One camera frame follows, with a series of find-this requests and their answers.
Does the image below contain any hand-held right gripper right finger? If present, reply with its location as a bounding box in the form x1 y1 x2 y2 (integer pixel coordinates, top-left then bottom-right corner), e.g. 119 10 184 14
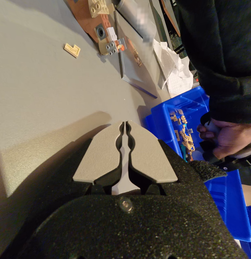
125 120 178 183

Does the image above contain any person's left hand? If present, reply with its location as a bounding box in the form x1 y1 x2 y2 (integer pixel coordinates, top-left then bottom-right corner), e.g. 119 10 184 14
197 118 251 160

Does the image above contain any grey instruction booklet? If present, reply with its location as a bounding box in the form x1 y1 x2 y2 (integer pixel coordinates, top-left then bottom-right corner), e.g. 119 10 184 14
112 0 164 99

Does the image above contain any blue plastic bin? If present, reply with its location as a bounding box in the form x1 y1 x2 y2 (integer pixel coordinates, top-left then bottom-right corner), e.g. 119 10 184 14
145 86 251 242

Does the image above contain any wooden table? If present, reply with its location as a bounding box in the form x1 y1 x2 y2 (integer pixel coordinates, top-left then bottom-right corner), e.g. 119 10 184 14
159 0 181 37

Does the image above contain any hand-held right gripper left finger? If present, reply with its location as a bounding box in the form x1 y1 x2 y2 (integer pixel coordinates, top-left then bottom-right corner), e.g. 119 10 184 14
72 121 125 185

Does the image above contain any teal brick separator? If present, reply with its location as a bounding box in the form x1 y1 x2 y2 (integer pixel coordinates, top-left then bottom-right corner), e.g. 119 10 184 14
181 124 188 161

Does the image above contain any pile of tan bricks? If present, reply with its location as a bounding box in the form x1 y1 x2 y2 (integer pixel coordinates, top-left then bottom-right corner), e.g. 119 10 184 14
170 109 196 162

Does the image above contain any brown tan brick model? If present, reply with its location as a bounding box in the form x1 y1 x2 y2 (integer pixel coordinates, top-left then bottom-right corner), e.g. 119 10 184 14
66 0 127 56

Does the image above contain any tan angled plate brick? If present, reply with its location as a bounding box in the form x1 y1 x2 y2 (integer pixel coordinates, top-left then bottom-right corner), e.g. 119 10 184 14
63 43 81 58

